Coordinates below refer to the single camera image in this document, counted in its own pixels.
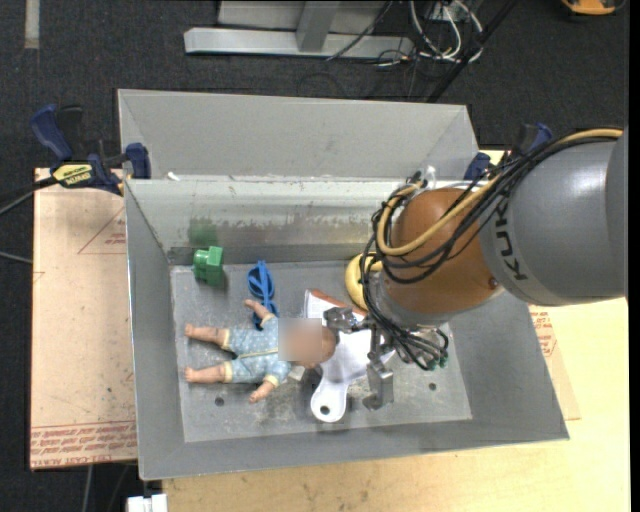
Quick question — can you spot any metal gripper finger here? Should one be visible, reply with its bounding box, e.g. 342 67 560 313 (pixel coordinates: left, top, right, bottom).
362 362 396 412
322 306 358 335

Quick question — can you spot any white and red packet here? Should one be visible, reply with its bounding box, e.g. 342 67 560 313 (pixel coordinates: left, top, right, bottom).
303 288 397 387

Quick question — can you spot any yellow cup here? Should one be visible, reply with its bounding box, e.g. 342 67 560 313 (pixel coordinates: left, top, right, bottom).
344 253 384 312

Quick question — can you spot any white plastic paddle with hole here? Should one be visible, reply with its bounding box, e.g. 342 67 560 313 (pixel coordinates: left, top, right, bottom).
309 370 352 424

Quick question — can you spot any baby doll in blue suit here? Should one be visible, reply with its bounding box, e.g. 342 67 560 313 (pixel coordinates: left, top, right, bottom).
183 298 339 405

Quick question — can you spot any green toy block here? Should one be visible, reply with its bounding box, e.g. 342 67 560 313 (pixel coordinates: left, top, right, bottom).
191 245 226 288

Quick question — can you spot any grey metal bin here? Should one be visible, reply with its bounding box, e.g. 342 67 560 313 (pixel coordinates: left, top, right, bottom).
117 88 571 482

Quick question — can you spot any brown cardboard board, red print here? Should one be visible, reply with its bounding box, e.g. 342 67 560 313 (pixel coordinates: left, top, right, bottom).
29 167 583 472

